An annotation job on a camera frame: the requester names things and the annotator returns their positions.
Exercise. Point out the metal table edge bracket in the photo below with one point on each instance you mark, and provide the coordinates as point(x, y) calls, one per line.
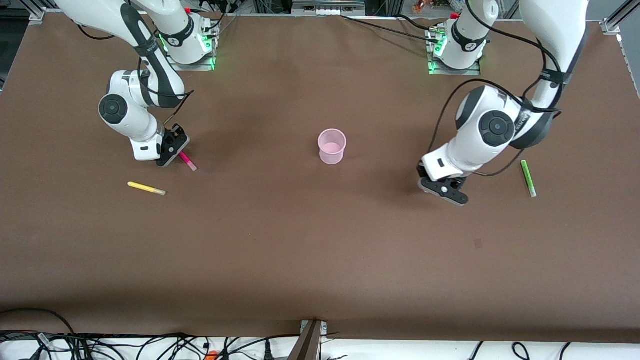
point(324, 327)

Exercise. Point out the yellow highlighter pen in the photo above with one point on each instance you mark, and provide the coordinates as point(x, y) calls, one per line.
point(145, 188)

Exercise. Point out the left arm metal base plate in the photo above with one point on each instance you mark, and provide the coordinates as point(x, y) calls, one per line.
point(455, 72)

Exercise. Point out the green highlighter pen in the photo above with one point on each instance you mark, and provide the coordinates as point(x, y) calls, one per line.
point(527, 177)

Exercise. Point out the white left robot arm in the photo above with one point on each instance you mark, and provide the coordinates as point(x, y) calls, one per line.
point(465, 150)

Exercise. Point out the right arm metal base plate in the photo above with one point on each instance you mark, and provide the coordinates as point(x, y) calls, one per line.
point(190, 67)

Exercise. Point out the dark table support post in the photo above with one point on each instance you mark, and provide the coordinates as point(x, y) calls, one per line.
point(306, 345)

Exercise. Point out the pink highlighter pen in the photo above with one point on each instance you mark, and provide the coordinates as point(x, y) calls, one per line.
point(189, 162)

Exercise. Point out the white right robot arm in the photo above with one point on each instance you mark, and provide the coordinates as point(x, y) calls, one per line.
point(137, 127)

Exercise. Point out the orange plug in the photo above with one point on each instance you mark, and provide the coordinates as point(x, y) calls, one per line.
point(212, 356)

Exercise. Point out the pink mesh pen holder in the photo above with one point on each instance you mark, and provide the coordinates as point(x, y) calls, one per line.
point(332, 150)

